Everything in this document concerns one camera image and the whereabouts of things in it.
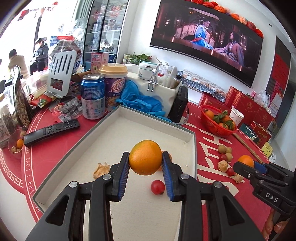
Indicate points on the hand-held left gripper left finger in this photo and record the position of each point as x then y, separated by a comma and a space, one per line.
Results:
123, 176

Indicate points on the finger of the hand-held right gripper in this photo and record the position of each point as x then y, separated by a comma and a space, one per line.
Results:
242, 170
261, 167

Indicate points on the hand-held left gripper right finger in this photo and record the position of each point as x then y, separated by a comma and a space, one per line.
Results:
167, 176

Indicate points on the physalis with dry husk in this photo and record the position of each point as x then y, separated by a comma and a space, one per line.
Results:
101, 171
223, 166
239, 178

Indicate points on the small smooth orange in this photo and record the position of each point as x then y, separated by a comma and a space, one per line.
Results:
246, 160
145, 157

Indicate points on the red cherry tomato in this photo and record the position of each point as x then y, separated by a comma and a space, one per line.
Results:
222, 157
230, 171
158, 187

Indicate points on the shallow grey cardboard box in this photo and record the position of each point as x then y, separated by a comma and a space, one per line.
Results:
138, 129

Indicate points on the person's right hand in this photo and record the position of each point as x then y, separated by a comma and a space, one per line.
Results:
269, 228

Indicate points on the yellow carton box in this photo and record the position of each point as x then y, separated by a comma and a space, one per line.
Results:
268, 150

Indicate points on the long wooden back scratcher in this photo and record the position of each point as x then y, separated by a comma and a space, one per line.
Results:
245, 144

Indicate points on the dark green gift bag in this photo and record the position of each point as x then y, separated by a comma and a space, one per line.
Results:
247, 133

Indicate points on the red gift box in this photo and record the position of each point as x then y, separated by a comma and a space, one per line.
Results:
212, 100
231, 96
266, 118
249, 106

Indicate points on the red plastic basket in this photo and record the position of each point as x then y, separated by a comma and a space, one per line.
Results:
215, 128

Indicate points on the floral white paper cup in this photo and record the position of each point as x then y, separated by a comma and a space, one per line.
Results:
237, 117

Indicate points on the white calendar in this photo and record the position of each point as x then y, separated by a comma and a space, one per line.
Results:
275, 106

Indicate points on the pile of leafy tangerines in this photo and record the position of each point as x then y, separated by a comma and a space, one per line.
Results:
209, 114

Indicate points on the clear plastic bag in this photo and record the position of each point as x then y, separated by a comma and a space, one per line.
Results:
261, 97

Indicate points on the black portable radio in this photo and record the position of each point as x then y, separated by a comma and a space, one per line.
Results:
178, 104

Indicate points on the white storage caddy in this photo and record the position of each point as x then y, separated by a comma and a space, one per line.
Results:
161, 95

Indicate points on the blue drink can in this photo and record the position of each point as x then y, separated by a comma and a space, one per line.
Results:
92, 99

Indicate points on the black remote control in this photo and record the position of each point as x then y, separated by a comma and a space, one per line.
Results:
50, 131

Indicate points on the purple milk tea cup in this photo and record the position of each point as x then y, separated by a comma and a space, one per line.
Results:
114, 90

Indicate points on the pile of clear candy wrappers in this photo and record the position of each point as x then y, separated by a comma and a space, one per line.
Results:
67, 109

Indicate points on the brown cap bottle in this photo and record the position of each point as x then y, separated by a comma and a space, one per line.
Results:
177, 81

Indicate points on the chrome metal ornament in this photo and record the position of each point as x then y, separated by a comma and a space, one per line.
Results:
152, 81

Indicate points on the blue checkered cloth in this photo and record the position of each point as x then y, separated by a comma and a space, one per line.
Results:
201, 83

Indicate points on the clear plastic container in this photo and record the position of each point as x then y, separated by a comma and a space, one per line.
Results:
167, 74

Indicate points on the white lidded pot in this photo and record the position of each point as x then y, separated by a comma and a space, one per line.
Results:
145, 70

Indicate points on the small orange in dish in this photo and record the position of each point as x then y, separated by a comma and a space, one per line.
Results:
20, 143

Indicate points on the red green snack packet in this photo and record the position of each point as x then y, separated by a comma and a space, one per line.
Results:
41, 102

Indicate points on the clear plastic dish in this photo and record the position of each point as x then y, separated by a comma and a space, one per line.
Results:
13, 139

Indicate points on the pink milk carton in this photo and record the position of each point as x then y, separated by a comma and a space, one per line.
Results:
98, 61

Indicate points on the green potted plant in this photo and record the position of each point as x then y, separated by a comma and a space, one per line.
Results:
136, 58

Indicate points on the clear bag of nuts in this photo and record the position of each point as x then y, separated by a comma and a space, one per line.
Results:
22, 106
5, 125

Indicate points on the white slotted spatula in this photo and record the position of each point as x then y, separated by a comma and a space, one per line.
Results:
61, 69

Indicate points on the large clear snack bag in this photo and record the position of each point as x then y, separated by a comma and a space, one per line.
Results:
67, 45

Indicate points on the glass display cabinet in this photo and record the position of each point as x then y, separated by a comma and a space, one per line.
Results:
101, 27

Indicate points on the red paper wall decoration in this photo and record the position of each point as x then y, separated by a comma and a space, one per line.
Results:
278, 69

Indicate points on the wall television screen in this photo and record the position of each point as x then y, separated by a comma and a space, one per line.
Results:
208, 34

